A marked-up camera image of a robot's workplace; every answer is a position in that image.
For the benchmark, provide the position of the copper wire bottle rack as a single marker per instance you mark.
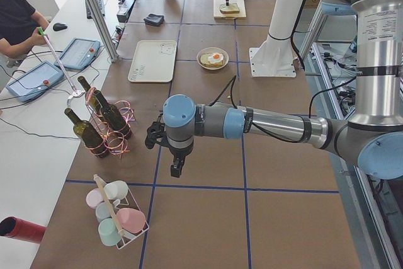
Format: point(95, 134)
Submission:
point(113, 140)

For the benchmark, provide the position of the aluminium frame post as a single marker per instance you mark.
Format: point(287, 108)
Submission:
point(102, 29)

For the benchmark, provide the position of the bread slice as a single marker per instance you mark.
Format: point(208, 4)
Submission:
point(204, 62)
point(233, 8)

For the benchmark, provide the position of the green wine bottle front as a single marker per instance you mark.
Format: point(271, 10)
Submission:
point(88, 134)

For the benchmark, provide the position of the black computer mouse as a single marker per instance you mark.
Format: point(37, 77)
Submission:
point(59, 26)

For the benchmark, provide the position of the red cylinder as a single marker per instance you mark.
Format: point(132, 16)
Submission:
point(16, 228)

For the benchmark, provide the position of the white wire cup rack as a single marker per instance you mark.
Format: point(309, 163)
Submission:
point(128, 202)

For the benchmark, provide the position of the green wine bottle middle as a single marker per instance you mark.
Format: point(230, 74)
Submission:
point(112, 115)

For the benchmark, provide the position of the wooden rack handle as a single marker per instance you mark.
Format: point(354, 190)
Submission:
point(99, 181)

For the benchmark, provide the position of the person in black shirt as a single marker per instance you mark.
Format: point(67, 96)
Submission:
point(19, 28)

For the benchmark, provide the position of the blue teach pendant near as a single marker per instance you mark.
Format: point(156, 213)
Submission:
point(35, 82)

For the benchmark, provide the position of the green wine bottle back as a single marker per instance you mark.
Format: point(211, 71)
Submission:
point(91, 100)

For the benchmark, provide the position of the mint green cup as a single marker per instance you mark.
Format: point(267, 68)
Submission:
point(108, 233)

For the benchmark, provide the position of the pink stick with green tip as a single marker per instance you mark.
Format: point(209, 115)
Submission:
point(76, 93)

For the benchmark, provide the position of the green wine bottle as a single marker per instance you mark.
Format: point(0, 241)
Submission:
point(88, 134)
point(112, 115)
point(91, 100)

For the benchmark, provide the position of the blue teach pendant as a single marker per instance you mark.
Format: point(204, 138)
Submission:
point(35, 82)
point(79, 53)

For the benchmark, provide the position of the wooden cutting board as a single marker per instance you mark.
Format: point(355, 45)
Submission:
point(218, 15)

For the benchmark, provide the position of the light pink cup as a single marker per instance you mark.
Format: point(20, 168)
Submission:
point(94, 198)

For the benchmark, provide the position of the blue teach pendant far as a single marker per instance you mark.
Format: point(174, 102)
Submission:
point(79, 53)

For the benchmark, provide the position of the white cup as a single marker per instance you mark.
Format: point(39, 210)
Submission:
point(116, 190)

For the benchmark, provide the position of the grey folded cloth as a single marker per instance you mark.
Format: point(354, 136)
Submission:
point(154, 19)

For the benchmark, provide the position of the grey cup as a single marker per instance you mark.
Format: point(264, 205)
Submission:
point(102, 212)

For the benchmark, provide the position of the white plate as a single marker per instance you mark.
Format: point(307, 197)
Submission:
point(212, 50)

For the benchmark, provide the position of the fried egg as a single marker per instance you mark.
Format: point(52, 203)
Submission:
point(215, 58)

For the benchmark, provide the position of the cream bear tray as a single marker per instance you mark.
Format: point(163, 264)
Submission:
point(153, 61)

